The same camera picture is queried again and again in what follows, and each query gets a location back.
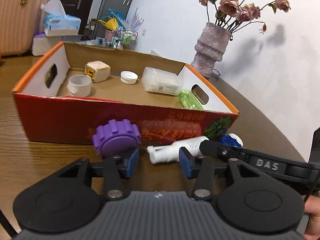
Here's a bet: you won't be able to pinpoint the purple ridged lid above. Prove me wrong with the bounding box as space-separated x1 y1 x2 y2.
92 119 141 157

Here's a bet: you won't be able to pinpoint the pink ribbed suitcase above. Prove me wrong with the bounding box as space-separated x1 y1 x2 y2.
1 0 47 56

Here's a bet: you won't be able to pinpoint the blue ridged lid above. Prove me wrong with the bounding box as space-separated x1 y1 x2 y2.
219 134 242 148

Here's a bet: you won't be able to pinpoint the white purple tissue box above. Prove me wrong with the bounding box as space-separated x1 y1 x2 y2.
31 33 62 56

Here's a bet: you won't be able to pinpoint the white plastic cup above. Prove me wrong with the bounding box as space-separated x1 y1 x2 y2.
67 75 92 97

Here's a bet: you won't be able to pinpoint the green spray bottle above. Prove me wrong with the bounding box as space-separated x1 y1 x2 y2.
178 89 204 111

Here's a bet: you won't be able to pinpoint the pink textured vase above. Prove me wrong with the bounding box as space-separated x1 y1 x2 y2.
190 22 232 78

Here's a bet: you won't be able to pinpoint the white jar lid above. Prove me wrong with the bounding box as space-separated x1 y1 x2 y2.
120 70 138 85

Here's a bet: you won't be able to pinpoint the wire storage rack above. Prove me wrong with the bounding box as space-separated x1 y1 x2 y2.
80 9 145 50

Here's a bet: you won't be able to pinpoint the red cardboard box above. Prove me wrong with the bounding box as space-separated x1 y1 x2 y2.
12 42 239 144

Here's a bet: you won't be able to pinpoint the cream plug adapter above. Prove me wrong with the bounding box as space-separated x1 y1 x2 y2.
84 61 111 83

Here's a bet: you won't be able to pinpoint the blue tissue pack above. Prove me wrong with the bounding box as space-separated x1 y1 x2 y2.
41 0 81 37

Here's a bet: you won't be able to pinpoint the white tube bottle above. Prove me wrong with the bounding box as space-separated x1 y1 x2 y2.
146 136 209 164

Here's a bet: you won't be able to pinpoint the translucent plastic box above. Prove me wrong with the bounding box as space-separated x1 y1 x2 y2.
141 67 183 96

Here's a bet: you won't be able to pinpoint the dried pink roses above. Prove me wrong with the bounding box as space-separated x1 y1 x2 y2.
198 0 291 34

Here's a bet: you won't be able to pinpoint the person's hand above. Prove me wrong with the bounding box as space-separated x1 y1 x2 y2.
304 196 320 240

